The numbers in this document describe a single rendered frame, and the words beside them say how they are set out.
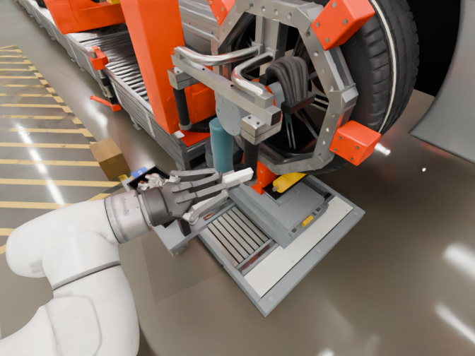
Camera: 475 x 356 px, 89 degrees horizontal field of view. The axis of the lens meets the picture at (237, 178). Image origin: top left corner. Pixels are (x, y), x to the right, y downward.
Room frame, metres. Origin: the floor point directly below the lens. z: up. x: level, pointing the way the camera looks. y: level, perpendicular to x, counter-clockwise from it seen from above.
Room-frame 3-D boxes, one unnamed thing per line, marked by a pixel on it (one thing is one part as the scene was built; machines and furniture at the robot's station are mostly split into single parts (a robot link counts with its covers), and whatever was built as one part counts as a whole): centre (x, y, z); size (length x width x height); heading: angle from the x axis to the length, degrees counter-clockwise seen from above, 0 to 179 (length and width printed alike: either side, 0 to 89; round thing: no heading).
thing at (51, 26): (3.63, 1.94, 0.20); 1.00 x 0.86 x 0.39; 40
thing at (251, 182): (0.46, -0.03, 0.83); 0.04 x 0.04 x 0.16
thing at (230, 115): (0.69, -0.05, 0.85); 0.21 x 0.14 x 0.14; 130
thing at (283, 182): (0.71, -0.26, 0.51); 0.29 x 0.06 x 0.06; 130
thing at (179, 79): (0.74, 0.16, 0.93); 0.09 x 0.05 x 0.05; 130
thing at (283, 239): (0.87, -0.22, 0.13); 0.50 x 0.36 x 0.10; 40
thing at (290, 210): (0.85, -0.23, 0.32); 0.40 x 0.30 x 0.28; 40
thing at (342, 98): (0.74, -0.10, 0.85); 0.54 x 0.07 x 0.54; 40
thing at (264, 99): (0.59, -0.07, 1.03); 0.19 x 0.18 x 0.11; 130
